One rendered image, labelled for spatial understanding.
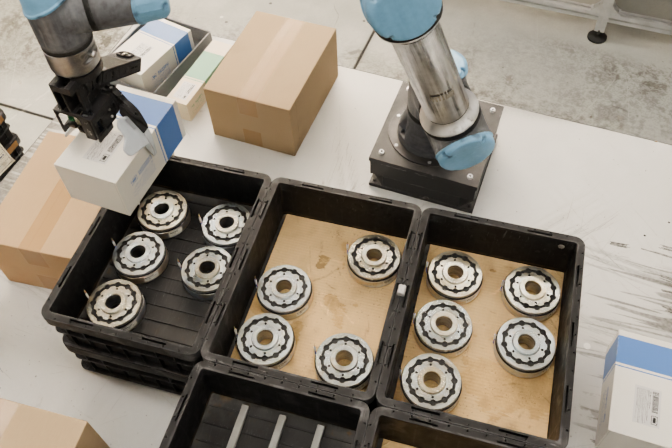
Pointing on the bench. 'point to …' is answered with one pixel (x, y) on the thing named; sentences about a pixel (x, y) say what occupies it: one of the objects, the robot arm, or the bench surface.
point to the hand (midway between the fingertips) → (121, 141)
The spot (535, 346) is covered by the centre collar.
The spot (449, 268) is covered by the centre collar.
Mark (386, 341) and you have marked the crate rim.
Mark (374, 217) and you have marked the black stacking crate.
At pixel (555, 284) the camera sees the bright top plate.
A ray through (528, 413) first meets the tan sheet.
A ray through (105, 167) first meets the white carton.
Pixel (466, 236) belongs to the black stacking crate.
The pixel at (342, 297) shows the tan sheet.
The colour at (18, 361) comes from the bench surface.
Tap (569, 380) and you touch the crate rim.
